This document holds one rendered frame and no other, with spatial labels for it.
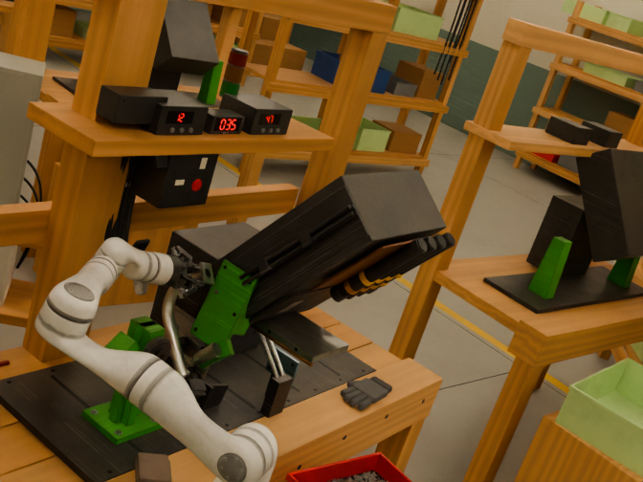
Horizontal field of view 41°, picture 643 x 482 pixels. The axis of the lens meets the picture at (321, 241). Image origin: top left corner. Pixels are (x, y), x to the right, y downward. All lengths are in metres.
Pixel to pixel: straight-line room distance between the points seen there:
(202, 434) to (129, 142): 0.77
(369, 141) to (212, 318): 6.33
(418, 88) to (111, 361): 7.31
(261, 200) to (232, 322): 0.74
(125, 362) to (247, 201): 1.28
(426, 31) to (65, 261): 6.53
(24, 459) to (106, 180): 0.68
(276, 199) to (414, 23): 5.55
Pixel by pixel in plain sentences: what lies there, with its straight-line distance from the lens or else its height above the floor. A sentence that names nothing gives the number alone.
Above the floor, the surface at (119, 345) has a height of 1.13.
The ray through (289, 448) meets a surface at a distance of 2.24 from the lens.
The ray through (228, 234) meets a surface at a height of 1.24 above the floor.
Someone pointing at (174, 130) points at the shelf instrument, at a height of 1.55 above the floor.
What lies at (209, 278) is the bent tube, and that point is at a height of 1.23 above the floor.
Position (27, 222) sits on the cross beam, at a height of 1.25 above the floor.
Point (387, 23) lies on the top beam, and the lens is 2.85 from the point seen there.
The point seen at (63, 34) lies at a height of 0.28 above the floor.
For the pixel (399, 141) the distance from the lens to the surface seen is 8.79.
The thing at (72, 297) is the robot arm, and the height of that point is 1.37.
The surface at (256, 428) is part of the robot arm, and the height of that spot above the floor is 1.27.
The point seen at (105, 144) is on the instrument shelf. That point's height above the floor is 1.53.
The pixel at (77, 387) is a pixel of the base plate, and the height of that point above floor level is 0.90.
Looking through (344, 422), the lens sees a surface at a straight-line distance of 2.42.
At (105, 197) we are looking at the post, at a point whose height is 1.34.
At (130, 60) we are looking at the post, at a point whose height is 1.69.
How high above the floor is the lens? 2.10
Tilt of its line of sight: 19 degrees down
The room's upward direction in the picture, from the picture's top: 18 degrees clockwise
